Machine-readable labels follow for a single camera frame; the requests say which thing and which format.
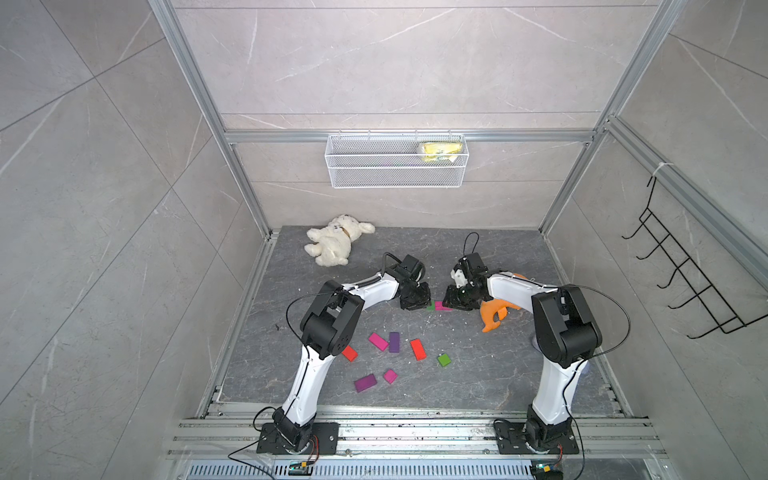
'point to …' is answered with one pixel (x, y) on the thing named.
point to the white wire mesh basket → (396, 160)
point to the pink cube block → (390, 376)
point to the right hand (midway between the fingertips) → (448, 302)
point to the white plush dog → (333, 246)
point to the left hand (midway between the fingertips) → (436, 300)
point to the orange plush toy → (494, 311)
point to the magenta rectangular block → (439, 306)
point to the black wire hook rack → (713, 300)
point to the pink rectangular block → (378, 341)
